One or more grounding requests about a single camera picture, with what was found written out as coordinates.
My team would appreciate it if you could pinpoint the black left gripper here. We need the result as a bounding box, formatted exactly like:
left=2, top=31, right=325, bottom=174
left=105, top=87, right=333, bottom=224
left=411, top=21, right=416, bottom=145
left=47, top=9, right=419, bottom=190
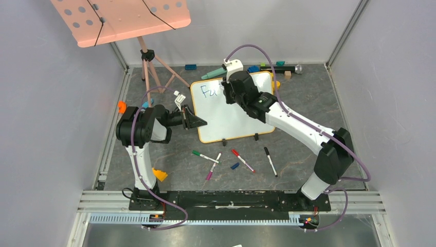
left=165, top=104, right=207, bottom=130

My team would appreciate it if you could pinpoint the yellow framed whiteboard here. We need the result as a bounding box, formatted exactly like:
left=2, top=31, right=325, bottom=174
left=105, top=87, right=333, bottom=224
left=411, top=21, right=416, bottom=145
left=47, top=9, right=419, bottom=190
left=190, top=78, right=275, bottom=144

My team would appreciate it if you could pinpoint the blue marker cap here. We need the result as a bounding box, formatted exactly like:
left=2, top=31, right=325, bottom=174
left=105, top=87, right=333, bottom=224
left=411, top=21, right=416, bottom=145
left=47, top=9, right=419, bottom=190
left=230, top=163, right=240, bottom=170

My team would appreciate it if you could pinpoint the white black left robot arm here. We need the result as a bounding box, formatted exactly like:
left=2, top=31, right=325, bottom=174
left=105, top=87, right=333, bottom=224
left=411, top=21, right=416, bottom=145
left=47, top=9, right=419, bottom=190
left=115, top=104, right=207, bottom=210

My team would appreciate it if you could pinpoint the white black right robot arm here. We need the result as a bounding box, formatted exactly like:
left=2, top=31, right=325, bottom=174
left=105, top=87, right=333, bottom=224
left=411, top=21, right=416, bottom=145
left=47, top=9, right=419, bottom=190
left=221, top=71, right=355, bottom=210

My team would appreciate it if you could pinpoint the green whiteboard marker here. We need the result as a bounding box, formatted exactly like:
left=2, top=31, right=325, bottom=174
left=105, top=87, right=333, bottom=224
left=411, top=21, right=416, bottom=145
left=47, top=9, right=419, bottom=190
left=192, top=150, right=220, bottom=164

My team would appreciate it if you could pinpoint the red whiteboard marker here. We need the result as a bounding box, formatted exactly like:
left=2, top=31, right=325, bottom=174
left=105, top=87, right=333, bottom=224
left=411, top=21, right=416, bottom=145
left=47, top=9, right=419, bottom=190
left=231, top=149, right=256, bottom=173

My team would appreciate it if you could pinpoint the pink whiteboard marker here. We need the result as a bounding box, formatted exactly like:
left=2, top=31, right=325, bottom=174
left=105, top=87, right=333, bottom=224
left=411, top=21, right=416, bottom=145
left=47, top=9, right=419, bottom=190
left=206, top=152, right=222, bottom=181

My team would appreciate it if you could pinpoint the black whiteboard marker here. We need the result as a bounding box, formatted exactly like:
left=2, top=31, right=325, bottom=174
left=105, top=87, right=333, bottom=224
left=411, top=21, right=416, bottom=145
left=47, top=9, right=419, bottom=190
left=264, top=147, right=278, bottom=178

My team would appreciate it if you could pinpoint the blue brick behind board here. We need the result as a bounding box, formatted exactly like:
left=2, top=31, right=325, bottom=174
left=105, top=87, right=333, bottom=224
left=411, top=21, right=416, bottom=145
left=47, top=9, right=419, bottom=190
left=247, top=65, right=260, bottom=73

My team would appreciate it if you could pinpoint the teal toy tube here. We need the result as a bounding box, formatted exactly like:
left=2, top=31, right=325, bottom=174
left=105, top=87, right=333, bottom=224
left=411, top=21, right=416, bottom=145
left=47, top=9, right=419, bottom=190
left=201, top=67, right=227, bottom=80

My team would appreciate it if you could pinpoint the tan wooden cube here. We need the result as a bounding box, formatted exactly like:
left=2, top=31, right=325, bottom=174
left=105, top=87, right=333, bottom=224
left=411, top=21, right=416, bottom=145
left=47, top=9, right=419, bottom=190
left=284, top=71, right=292, bottom=80

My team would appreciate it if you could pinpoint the blue toy flashlight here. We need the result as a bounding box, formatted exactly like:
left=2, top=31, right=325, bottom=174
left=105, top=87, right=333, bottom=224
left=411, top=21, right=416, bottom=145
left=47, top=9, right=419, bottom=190
left=142, top=98, right=154, bottom=108

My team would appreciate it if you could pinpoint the dark blue brick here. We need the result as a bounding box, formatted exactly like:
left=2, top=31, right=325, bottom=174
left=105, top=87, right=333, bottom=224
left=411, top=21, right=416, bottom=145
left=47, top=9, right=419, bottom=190
left=185, top=64, right=197, bottom=70

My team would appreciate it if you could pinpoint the black silver microphone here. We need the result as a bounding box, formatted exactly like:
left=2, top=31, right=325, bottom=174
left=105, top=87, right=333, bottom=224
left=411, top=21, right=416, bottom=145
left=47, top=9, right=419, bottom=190
left=260, top=64, right=302, bottom=74

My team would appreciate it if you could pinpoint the yellow wedge block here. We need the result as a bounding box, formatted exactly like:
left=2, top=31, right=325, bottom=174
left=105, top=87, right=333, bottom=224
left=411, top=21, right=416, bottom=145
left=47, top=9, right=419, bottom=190
left=152, top=168, right=168, bottom=182

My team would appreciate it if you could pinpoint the orange toy block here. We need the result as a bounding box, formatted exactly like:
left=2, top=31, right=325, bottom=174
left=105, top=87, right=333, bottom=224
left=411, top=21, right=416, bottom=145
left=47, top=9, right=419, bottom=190
left=117, top=101, right=128, bottom=114

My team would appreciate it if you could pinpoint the pink music stand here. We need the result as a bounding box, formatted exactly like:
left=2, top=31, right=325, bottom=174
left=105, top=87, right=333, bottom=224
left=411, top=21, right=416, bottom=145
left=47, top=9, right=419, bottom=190
left=51, top=0, right=191, bottom=93

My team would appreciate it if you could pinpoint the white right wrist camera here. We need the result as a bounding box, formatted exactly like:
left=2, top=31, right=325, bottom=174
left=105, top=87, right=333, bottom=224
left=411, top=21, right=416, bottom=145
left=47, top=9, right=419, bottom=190
left=224, top=59, right=243, bottom=81

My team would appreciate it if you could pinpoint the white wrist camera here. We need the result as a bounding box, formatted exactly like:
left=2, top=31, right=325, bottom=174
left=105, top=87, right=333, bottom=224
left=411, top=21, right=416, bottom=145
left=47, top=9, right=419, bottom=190
left=224, top=59, right=243, bottom=81
left=173, top=91, right=186, bottom=111

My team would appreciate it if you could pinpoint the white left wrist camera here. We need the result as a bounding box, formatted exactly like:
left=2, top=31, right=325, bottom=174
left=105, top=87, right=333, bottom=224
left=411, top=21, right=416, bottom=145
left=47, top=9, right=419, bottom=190
left=173, top=91, right=186, bottom=111

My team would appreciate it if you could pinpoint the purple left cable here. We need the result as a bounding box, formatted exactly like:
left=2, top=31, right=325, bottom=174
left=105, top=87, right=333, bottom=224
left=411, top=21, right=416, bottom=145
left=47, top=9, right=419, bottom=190
left=130, top=86, right=189, bottom=232

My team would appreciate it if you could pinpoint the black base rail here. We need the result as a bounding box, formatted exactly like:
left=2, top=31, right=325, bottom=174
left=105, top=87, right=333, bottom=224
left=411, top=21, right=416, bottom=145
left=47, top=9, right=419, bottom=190
left=129, top=190, right=331, bottom=221

